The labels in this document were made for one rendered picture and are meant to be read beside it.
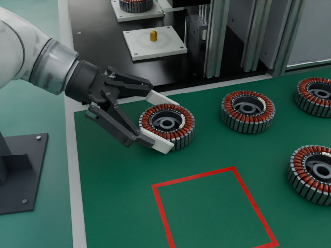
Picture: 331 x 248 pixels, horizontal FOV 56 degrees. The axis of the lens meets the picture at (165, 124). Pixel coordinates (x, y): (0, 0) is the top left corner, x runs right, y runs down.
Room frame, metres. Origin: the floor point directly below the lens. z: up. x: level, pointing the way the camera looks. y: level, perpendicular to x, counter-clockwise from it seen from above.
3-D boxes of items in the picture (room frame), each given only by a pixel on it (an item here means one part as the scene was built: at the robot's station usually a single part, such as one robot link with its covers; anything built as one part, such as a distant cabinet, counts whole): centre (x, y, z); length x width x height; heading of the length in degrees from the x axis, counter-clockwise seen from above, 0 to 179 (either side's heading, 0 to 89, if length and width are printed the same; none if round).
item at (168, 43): (0.80, 0.03, 0.78); 0.15 x 0.15 x 0.01; 16
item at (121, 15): (1.04, 0.10, 0.78); 0.15 x 0.15 x 0.01; 16
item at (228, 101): (0.51, -0.18, 0.77); 0.11 x 0.11 x 0.04
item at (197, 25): (0.84, -0.11, 0.80); 0.07 x 0.05 x 0.06; 16
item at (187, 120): (0.46, 0.00, 0.77); 0.11 x 0.11 x 0.04
